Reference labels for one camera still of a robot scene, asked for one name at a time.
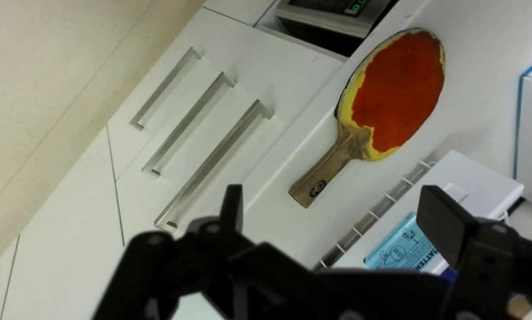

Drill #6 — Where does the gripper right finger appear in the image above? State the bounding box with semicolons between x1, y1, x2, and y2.
416;185;532;320

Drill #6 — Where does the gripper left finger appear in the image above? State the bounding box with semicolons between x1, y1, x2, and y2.
93;184;313;320

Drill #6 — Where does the white lower cabinet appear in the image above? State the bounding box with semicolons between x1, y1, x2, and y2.
0;0;532;320

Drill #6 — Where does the white drawer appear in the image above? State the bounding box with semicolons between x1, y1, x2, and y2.
114;24;295;216
118;42;344;249
107;8;251;182

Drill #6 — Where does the red table tennis paddle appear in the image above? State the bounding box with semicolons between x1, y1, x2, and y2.
288;28;446;208

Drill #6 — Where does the silver appliance with green display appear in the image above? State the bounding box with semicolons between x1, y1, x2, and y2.
255;0;400;58

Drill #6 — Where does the white wire-bound book blue label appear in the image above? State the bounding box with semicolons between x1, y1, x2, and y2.
313;150;525;276

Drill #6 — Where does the silver drawer handle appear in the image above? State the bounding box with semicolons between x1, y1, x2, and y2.
141;72;237;179
154;100;274;232
129;47;203;132

